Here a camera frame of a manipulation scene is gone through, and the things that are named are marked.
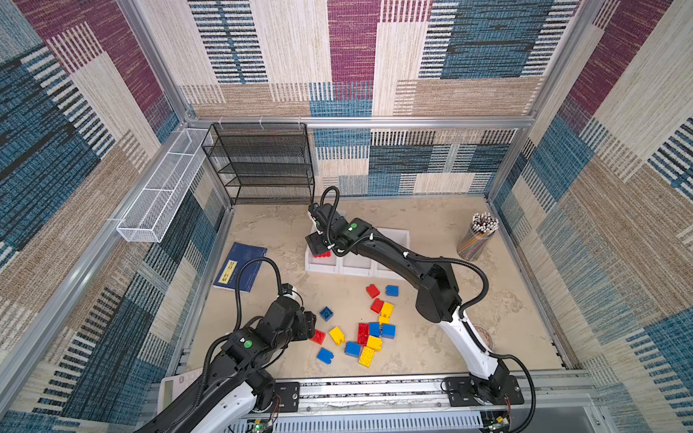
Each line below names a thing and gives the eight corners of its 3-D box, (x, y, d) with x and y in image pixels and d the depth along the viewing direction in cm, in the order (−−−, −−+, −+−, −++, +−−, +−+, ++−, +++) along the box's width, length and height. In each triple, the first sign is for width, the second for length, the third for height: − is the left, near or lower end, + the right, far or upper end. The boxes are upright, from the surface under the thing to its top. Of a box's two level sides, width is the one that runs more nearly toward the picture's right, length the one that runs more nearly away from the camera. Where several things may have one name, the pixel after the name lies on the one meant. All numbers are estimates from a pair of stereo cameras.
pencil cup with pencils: (459, 262, 102) (478, 231, 87) (454, 244, 107) (470, 212, 93) (481, 262, 102) (502, 231, 87) (474, 244, 107) (494, 212, 93)
